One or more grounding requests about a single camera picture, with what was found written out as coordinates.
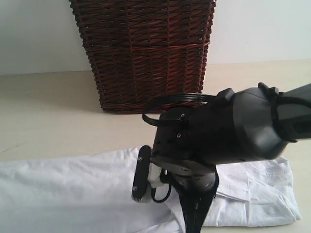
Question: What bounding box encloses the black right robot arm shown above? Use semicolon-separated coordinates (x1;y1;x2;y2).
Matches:
142;83;311;233

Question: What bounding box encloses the white t-shirt red lettering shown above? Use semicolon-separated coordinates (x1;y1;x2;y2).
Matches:
0;148;301;233

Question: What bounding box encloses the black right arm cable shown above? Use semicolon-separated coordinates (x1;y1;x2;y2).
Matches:
141;93;217;203

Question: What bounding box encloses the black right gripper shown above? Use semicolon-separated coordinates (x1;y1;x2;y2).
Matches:
150;155;219;233

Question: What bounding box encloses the dark brown wicker basket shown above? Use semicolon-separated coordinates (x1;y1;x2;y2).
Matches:
70;0;216;114

